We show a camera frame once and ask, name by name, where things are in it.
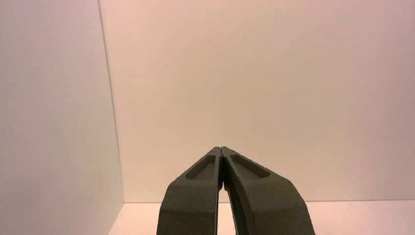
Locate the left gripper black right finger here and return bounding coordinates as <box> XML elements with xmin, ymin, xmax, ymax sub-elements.
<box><xmin>222</xmin><ymin>146</ymin><xmax>316</xmax><ymax>235</ymax></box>

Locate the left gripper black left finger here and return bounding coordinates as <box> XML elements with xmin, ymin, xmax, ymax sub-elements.
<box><xmin>156</xmin><ymin>146</ymin><xmax>223</xmax><ymax>235</ymax></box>

